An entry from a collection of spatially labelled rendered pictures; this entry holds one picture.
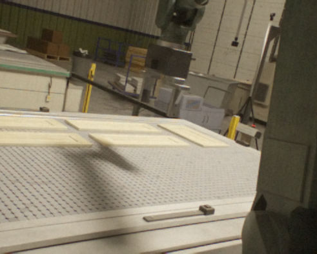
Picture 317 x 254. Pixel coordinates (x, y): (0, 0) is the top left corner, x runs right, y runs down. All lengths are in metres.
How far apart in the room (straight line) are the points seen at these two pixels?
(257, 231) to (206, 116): 5.27
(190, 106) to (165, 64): 4.03
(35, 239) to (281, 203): 0.71
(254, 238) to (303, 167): 0.22
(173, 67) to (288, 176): 1.07
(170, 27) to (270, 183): 1.12
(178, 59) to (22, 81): 3.64
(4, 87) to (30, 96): 0.33
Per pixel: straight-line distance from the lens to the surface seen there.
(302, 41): 1.26
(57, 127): 2.62
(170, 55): 2.12
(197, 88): 8.64
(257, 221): 1.18
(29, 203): 1.61
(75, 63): 11.05
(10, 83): 5.55
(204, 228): 1.76
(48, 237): 1.41
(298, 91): 1.24
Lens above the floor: 1.52
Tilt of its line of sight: 12 degrees down
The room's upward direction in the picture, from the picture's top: 12 degrees clockwise
